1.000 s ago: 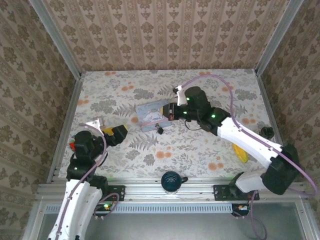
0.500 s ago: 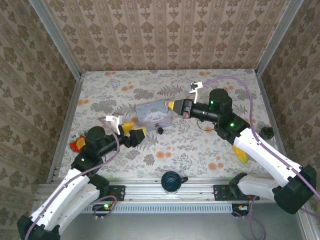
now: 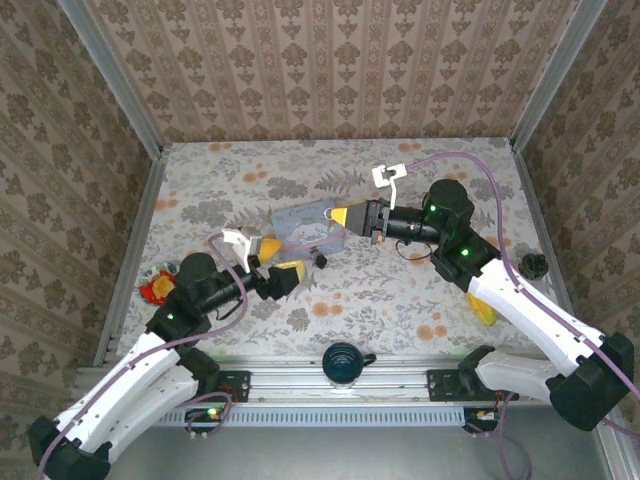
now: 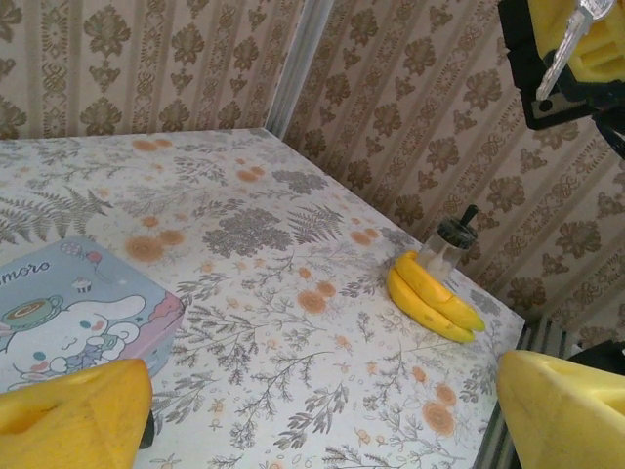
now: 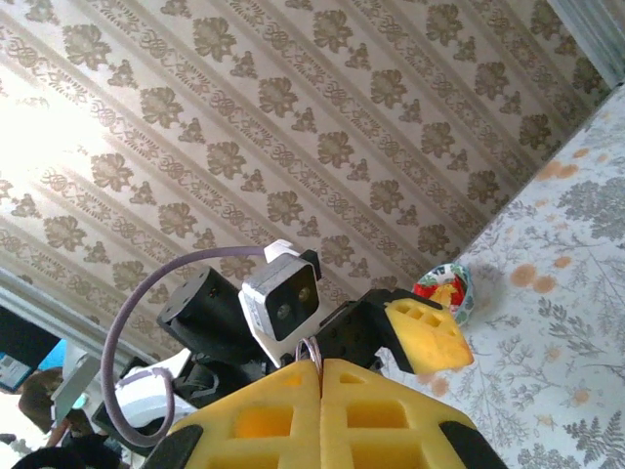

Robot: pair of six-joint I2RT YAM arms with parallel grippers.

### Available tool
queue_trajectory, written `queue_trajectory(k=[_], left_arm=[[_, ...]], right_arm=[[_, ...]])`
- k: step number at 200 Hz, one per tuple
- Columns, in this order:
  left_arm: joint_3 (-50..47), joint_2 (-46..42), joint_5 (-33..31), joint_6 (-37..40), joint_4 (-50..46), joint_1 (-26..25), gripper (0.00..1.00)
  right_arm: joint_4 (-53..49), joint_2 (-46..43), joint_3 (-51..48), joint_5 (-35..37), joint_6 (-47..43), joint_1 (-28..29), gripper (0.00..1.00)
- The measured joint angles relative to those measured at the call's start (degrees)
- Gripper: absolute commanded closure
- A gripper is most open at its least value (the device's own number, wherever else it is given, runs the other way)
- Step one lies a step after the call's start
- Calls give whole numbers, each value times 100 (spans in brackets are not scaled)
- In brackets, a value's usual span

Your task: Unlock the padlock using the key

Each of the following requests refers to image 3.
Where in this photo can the aluminium mounting rail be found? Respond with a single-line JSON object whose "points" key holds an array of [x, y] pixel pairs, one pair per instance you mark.
{"points": [[280, 385]]}

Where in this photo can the light blue plastic pouch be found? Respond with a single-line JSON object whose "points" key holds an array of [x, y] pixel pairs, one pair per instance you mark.
{"points": [[305, 225]]}

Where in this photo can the black connector board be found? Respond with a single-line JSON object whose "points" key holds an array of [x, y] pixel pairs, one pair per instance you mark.
{"points": [[480, 419], [205, 417]]}

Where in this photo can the yellow curved plastic object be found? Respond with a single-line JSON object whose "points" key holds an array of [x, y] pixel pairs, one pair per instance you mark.
{"points": [[482, 312]]}

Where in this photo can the aluminium frame bar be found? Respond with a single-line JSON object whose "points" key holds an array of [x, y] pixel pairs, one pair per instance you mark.
{"points": [[617, 455]]}

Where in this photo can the aluminium frame post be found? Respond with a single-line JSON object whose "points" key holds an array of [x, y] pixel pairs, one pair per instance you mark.
{"points": [[555, 75], [111, 75]]}

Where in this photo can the aluminium side rail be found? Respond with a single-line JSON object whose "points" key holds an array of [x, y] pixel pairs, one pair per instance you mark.
{"points": [[132, 250], [540, 225]]}

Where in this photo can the floral tablecloth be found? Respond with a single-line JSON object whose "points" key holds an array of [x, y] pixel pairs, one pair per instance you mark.
{"points": [[350, 310]]}

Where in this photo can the clear jar with black lid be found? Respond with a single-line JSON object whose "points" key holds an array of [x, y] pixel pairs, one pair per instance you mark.
{"points": [[534, 266]]}

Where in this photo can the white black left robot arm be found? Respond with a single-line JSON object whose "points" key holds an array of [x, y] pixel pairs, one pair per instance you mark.
{"points": [[130, 370]]}

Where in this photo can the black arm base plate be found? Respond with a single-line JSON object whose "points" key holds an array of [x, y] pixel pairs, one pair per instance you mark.
{"points": [[235, 385], [445, 385]]}

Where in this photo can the dark blue mug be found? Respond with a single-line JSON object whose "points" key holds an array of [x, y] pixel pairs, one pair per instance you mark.
{"points": [[342, 362]]}

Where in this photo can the small black padlock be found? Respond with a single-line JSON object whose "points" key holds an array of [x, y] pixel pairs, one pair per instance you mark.
{"points": [[321, 261]]}

